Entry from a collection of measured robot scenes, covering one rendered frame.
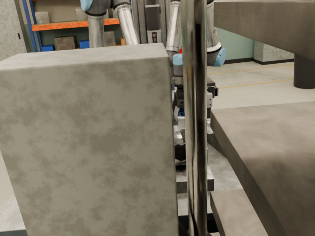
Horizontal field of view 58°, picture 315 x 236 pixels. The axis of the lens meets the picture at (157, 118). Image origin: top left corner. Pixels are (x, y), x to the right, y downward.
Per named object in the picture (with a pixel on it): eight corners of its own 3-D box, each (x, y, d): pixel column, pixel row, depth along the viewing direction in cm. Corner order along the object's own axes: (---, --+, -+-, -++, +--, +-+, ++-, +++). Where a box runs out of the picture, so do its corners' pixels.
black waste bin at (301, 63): (284, 84, 513) (288, 49, 489) (309, 81, 519) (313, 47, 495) (301, 91, 469) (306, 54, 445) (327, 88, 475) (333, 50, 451)
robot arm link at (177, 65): (191, 53, 147) (182, 56, 141) (191, 74, 151) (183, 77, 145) (178, 52, 152) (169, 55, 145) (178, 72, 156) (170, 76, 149)
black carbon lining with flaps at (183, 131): (160, 134, 156) (158, 118, 152) (189, 132, 156) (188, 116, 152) (164, 168, 124) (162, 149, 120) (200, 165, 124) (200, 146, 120)
